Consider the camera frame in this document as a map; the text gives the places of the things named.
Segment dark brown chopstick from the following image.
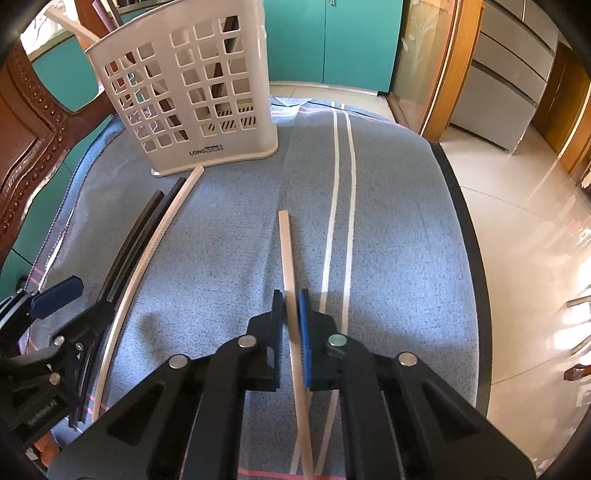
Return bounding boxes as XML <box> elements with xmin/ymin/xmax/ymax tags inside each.
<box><xmin>210</xmin><ymin>15</ymin><xmax>242</xmax><ymax>116</ymax></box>

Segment cream white chopstick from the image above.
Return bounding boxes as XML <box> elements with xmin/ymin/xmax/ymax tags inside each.
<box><xmin>91</xmin><ymin>166</ymin><xmax>205</xmax><ymax>424</ymax></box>

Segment carved wooden chair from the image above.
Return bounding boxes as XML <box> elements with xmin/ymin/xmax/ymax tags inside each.
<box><xmin>0</xmin><ymin>0</ymin><xmax>121</xmax><ymax>282</ymax></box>

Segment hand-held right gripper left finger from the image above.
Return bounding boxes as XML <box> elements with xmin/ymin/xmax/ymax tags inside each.
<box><xmin>48</xmin><ymin>290</ymin><xmax>284</xmax><ymax>480</ymax></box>

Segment beige square chopstick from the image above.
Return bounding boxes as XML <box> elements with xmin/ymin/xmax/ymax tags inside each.
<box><xmin>45</xmin><ymin>8</ymin><xmax>101</xmax><ymax>43</ymax></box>

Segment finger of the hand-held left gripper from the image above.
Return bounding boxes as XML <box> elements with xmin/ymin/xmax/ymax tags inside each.
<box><xmin>0</xmin><ymin>276</ymin><xmax>85</xmax><ymax>324</ymax></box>
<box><xmin>48</xmin><ymin>300</ymin><xmax>117</xmax><ymax>370</ymax></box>

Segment light tan chopstick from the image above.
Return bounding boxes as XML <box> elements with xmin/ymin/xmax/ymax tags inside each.
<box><xmin>277</xmin><ymin>209</ymin><xmax>316</xmax><ymax>478</ymax></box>

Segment person's left hand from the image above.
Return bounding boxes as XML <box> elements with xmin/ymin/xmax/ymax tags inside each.
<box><xmin>33</xmin><ymin>434</ymin><xmax>64</xmax><ymax>468</ymax></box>

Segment teal kitchen cabinets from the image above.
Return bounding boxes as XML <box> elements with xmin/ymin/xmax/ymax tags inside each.
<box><xmin>28</xmin><ymin>0</ymin><xmax>405</xmax><ymax>114</ymax></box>

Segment blue striped cloth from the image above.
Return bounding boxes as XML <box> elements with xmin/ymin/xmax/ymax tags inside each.
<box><xmin>25</xmin><ymin>95</ymin><xmax>491</xmax><ymax>480</ymax></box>

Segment grey refrigerator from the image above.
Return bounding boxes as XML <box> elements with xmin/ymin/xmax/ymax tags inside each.
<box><xmin>450</xmin><ymin>0</ymin><xmax>570</xmax><ymax>154</ymax></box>

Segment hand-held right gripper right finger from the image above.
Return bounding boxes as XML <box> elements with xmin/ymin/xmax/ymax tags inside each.
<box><xmin>298</xmin><ymin>288</ymin><xmax>536</xmax><ymax>480</ymax></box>

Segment white plastic utensil basket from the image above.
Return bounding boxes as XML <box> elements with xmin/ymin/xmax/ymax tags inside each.
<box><xmin>84</xmin><ymin>0</ymin><xmax>280</xmax><ymax>177</ymax></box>

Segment wooden framed glass door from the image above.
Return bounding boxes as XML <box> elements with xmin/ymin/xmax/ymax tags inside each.
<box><xmin>387</xmin><ymin>0</ymin><xmax>486</xmax><ymax>142</ymax></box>

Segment dark red chopstick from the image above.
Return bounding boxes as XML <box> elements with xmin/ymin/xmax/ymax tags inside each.
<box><xmin>93</xmin><ymin>0</ymin><xmax>118</xmax><ymax>35</ymax></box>

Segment brown wooden door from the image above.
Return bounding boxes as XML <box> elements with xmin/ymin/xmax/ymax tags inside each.
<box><xmin>531</xmin><ymin>41</ymin><xmax>591</xmax><ymax>188</ymax></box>

